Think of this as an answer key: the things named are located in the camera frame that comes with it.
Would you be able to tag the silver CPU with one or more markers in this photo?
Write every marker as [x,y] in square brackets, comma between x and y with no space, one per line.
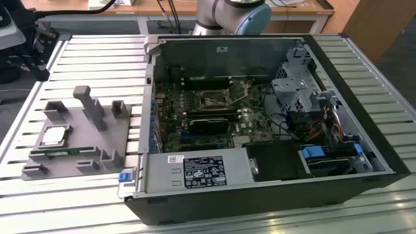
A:
[55,135]

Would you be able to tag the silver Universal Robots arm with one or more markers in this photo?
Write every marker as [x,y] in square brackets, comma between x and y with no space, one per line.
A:
[215,14]

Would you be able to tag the black RAM slot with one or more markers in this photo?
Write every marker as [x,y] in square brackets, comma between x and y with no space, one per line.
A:
[211,83]

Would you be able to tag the CPU socket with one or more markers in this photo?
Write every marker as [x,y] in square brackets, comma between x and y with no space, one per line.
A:
[212,100]

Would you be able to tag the grey parts rack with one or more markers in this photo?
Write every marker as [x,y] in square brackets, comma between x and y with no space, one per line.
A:
[81,129]

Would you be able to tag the green RAM stick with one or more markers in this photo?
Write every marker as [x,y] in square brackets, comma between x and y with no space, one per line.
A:
[75,151]

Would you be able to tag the wooden desk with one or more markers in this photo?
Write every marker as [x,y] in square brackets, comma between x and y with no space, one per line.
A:
[181,11]

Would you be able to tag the blue case latch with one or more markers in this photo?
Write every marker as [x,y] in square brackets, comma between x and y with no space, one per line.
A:
[125,177]

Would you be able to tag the black graphics card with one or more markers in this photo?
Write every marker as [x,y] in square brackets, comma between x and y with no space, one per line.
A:
[208,125]

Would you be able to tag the grey power supply unit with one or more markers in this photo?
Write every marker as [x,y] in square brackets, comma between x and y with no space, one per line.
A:
[163,170]

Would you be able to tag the metal locking lever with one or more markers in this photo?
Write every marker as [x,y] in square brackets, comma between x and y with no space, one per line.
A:
[240,98]

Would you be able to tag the green motherboard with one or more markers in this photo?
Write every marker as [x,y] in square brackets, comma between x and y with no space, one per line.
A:
[253,122]

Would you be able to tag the grey metal drive cage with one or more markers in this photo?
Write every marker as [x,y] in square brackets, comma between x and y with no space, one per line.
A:
[292,90]

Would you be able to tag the black open PC case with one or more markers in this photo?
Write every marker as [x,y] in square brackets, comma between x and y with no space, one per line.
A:
[227,209]

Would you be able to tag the hard disk in blue carrier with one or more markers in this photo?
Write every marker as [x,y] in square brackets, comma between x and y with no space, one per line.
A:
[313,152]

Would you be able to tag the small blue clip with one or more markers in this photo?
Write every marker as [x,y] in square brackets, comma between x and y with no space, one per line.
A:
[357,150]

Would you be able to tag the brown wooden cabinet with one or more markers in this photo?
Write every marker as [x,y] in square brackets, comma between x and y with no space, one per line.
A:
[380,26]

